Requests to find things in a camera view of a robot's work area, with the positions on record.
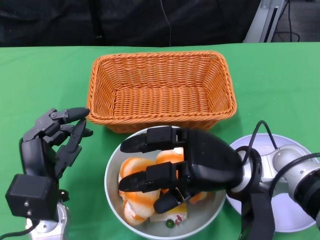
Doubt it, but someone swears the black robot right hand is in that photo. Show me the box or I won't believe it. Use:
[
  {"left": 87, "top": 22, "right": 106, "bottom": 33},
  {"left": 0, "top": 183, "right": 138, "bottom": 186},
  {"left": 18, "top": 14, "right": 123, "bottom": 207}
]
[{"left": 118, "top": 125, "right": 245, "bottom": 215}]

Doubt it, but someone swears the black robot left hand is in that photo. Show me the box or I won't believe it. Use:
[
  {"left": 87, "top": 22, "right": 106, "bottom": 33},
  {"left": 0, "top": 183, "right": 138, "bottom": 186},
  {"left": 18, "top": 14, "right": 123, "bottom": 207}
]
[{"left": 19, "top": 107, "right": 94, "bottom": 186}]

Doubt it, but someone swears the round orange striped bread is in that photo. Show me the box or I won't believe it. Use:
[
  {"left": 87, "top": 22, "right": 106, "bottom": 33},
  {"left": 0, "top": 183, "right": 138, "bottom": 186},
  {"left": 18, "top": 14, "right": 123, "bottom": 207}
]
[{"left": 156, "top": 146, "right": 210, "bottom": 205}]

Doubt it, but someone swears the grey-green bowl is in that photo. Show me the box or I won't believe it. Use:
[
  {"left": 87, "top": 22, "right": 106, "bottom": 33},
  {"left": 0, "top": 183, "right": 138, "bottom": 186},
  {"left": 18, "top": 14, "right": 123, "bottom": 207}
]
[{"left": 104, "top": 125, "right": 227, "bottom": 238}]

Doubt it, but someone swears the elongated orange striped bread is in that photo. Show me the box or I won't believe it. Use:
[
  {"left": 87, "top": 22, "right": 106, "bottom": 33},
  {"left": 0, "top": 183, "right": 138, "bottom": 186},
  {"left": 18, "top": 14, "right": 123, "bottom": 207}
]
[{"left": 117, "top": 156, "right": 162, "bottom": 227}]

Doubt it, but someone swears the yellow cake slice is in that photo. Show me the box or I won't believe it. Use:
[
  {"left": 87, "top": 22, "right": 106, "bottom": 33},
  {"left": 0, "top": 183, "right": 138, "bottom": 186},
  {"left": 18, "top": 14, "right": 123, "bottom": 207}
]
[{"left": 149, "top": 201, "right": 188, "bottom": 229}]

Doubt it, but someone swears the orange wicker basket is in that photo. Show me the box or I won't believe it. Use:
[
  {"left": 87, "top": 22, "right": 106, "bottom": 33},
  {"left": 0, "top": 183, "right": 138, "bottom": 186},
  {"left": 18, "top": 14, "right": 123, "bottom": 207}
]
[{"left": 86, "top": 50, "right": 238, "bottom": 135}]

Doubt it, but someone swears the lavender plate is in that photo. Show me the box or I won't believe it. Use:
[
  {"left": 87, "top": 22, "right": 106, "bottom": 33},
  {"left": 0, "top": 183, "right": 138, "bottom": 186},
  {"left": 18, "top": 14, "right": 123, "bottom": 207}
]
[{"left": 228, "top": 133, "right": 320, "bottom": 232}]

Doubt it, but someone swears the green tablecloth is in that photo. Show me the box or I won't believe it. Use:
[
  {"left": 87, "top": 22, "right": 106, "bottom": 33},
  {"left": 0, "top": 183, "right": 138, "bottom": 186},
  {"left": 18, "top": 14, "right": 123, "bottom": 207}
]
[{"left": 0, "top": 42, "right": 320, "bottom": 240}]

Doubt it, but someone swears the grey metal stand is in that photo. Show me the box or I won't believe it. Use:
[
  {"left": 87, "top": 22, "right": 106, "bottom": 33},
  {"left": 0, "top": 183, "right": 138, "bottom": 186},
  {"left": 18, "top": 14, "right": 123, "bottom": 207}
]
[{"left": 243, "top": 0, "right": 286, "bottom": 44}]

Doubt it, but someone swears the black curtain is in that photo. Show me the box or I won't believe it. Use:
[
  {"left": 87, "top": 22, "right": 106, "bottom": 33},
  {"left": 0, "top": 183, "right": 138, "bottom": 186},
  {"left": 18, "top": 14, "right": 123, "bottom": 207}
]
[{"left": 0, "top": 0, "right": 260, "bottom": 48}]

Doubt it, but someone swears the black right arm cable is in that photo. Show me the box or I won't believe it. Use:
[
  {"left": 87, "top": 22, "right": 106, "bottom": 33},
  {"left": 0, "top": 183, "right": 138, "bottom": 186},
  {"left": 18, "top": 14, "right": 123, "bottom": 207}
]
[{"left": 237, "top": 120, "right": 320, "bottom": 201}]

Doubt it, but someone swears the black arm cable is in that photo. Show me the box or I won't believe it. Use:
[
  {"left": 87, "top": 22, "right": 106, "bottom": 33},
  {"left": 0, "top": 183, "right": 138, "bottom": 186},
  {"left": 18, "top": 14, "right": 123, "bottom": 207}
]
[
  {"left": 0, "top": 219, "right": 41, "bottom": 240},
  {"left": 237, "top": 120, "right": 320, "bottom": 201}
]

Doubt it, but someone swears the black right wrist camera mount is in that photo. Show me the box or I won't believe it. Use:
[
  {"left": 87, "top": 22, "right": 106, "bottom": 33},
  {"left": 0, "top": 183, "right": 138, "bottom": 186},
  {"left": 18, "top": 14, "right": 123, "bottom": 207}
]
[{"left": 239, "top": 191, "right": 276, "bottom": 240}]

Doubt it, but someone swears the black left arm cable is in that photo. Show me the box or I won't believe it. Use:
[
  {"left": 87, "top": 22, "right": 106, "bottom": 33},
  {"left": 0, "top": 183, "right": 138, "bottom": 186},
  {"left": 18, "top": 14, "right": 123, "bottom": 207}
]
[{"left": 0, "top": 219, "right": 41, "bottom": 240}]

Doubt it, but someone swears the black floor cable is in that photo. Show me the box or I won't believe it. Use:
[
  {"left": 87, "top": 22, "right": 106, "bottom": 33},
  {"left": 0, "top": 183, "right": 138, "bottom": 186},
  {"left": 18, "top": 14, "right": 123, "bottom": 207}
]
[{"left": 273, "top": 0, "right": 301, "bottom": 43}]

